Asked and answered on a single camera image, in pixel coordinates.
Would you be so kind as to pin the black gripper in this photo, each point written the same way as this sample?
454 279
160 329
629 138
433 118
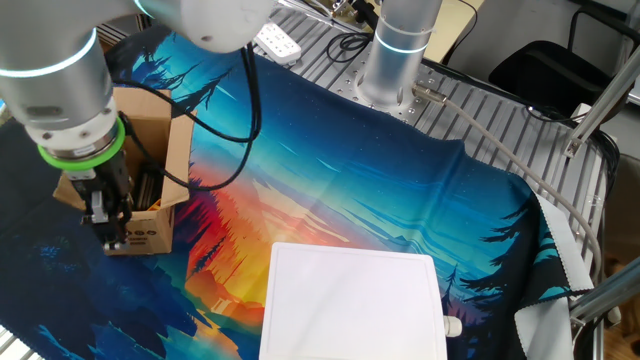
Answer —
117 180

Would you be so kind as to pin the brown cardboard box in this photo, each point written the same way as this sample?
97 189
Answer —
150 230

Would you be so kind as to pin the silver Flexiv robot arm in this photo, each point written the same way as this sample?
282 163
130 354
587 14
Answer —
50 75

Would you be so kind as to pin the colourful forest print tablecloth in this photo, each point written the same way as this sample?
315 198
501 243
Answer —
350 165

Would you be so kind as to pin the white power strip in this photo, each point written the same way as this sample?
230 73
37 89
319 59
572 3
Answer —
282 45

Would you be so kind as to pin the white plastic drawer cabinet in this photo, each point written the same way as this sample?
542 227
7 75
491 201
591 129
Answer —
350 300

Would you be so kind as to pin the beige board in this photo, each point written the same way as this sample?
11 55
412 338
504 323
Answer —
450 35

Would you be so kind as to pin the black office chair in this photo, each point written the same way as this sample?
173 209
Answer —
545 75

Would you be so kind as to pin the aluminium frame post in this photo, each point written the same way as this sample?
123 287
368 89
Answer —
600 107
605 295

